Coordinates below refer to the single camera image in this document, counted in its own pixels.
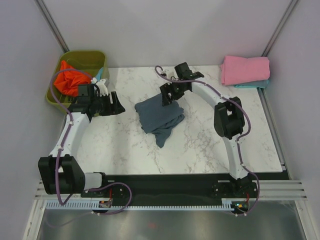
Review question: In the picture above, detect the olive green plastic bin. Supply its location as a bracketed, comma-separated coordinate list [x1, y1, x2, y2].
[44, 50, 110, 116]

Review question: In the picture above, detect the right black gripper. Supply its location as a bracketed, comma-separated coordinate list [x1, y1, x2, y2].
[159, 79, 188, 107]

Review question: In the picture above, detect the light blue cloth in bin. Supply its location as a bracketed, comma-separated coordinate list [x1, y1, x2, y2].
[95, 67, 104, 82]

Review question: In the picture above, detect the slotted cable duct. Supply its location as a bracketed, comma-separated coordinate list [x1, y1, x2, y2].
[45, 200, 249, 211]

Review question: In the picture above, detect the orange t shirt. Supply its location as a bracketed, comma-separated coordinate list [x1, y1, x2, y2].
[53, 60, 92, 97]

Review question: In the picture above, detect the corner aluminium post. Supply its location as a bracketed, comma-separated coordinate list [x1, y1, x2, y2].
[261, 0, 300, 57]
[34, 0, 70, 53]

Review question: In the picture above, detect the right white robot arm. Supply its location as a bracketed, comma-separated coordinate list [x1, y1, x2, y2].
[154, 62, 260, 198]

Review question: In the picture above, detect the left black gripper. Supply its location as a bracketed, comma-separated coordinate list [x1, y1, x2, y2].
[90, 91, 125, 117]

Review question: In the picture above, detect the folded teal t shirt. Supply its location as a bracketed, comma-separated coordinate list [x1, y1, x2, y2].
[234, 79, 269, 89]

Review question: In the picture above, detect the grey-blue t shirt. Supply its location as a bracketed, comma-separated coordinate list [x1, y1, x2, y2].
[134, 94, 185, 148]

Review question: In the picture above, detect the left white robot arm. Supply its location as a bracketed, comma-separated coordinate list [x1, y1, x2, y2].
[38, 83, 126, 197]

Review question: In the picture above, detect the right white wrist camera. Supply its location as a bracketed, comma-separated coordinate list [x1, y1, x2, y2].
[161, 70, 176, 80]

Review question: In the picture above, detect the folded pink t shirt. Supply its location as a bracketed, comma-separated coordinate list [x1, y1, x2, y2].
[220, 55, 270, 86]

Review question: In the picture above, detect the aluminium rail frame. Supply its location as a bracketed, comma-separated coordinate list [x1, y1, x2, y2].
[34, 87, 308, 201]

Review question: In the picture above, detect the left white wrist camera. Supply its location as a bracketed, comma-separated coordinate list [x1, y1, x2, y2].
[91, 77, 109, 97]

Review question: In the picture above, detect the left corner aluminium post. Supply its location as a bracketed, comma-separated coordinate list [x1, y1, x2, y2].
[34, 0, 70, 53]

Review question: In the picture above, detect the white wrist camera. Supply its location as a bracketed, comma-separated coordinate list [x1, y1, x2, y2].
[91, 77, 109, 97]
[161, 70, 176, 80]

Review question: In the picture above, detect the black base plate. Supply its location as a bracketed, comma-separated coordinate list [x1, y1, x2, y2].
[81, 173, 255, 205]

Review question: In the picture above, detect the right corner aluminium post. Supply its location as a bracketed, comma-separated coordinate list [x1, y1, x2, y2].
[261, 0, 300, 57]

